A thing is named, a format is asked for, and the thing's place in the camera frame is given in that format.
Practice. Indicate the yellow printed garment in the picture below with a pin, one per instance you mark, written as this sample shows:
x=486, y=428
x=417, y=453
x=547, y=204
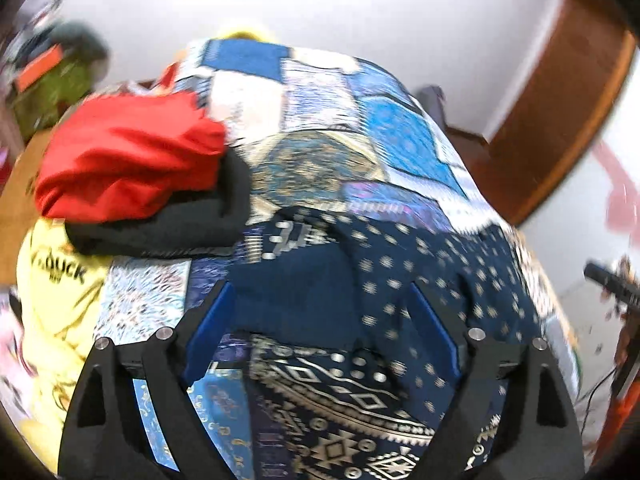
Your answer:
x=55, y=320

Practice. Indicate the red garment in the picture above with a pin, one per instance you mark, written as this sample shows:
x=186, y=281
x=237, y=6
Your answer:
x=125, y=160

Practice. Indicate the brown perforated board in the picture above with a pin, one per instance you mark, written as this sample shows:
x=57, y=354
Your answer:
x=20, y=220

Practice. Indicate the green patterned cloth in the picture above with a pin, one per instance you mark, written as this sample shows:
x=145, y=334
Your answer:
x=50, y=100

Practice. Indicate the navy patterned hooded robe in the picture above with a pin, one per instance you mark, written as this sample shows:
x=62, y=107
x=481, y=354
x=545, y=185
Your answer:
x=390, y=270

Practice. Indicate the dark grey bundle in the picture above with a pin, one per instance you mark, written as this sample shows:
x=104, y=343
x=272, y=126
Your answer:
x=80, y=40

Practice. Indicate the black garment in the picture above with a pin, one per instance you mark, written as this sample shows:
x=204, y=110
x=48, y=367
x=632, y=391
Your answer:
x=175, y=230

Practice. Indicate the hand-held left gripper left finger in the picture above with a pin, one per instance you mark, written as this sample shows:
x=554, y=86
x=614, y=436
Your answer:
x=207, y=330

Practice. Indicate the white door with pink hearts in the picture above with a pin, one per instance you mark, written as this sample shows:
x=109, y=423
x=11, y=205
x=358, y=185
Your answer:
x=575, y=210

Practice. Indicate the orange box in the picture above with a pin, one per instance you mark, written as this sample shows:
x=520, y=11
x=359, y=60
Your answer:
x=37, y=67

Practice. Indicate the small gadget pile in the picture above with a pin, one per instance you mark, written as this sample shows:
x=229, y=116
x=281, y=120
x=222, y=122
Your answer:
x=610, y=282

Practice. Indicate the yellow curved tube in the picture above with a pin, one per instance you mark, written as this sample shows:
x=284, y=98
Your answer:
x=245, y=35

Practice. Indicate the blue patchwork bed sheet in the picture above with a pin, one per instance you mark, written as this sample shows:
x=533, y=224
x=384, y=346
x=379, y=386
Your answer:
x=320, y=95

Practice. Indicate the wooden door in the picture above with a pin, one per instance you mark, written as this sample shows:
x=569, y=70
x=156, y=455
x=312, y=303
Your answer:
x=565, y=110

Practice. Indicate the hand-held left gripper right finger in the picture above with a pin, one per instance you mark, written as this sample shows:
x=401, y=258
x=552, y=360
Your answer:
x=435, y=330

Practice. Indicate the pink printed cloth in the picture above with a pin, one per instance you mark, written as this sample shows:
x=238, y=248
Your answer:
x=10, y=360

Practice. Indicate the orange red pole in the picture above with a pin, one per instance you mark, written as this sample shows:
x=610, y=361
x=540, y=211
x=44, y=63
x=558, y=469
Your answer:
x=627, y=410

